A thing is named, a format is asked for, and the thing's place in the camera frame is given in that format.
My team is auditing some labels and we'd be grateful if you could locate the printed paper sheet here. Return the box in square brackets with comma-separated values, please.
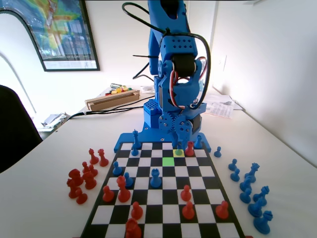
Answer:
[207, 102, 235, 119]

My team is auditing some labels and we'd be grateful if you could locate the long wooden box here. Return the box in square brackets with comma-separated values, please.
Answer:
[84, 89, 141, 112]

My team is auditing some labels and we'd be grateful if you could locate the crumpled grey white packaging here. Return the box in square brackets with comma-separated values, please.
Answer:
[41, 112, 71, 128]

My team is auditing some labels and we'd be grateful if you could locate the thin black cable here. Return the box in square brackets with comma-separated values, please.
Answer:
[98, 96, 145, 112]

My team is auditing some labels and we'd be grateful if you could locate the blue chess queen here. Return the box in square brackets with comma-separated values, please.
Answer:
[244, 162, 261, 183]

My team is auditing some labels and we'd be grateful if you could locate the red chess bishop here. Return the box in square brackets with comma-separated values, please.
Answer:
[66, 179, 80, 199]
[88, 148, 98, 165]

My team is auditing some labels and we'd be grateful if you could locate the red white servo wire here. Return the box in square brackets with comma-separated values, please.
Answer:
[169, 70, 180, 109]

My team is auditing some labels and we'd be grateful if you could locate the red chess queen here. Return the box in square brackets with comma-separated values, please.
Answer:
[98, 148, 109, 167]

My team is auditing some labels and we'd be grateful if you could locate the white door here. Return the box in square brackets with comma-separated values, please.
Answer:
[185, 0, 219, 86]

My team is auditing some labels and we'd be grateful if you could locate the tall blue piece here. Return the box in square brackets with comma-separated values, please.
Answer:
[132, 128, 142, 150]

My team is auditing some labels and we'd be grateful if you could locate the black cable with white sleeve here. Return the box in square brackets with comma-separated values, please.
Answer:
[64, 104, 145, 121]

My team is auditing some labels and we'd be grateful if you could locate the black framed map poster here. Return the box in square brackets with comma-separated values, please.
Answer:
[0, 0, 101, 72]

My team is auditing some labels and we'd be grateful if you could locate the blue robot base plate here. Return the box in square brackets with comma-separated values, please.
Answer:
[113, 123, 212, 154]

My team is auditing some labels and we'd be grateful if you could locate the red king board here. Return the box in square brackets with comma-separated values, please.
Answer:
[116, 175, 131, 203]

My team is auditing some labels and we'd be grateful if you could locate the white wall switch plate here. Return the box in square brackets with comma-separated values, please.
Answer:
[217, 54, 227, 72]

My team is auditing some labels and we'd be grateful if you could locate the black camera cable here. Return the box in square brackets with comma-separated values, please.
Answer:
[121, 1, 211, 107]

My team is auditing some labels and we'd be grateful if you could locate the black white chessboard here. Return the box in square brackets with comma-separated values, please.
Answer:
[79, 141, 246, 238]

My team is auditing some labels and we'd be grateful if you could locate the red chess rook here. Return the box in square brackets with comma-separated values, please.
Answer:
[185, 141, 195, 157]
[83, 172, 98, 190]

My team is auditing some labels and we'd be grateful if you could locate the black chair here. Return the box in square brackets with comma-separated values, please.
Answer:
[0, 85, 43, 174]

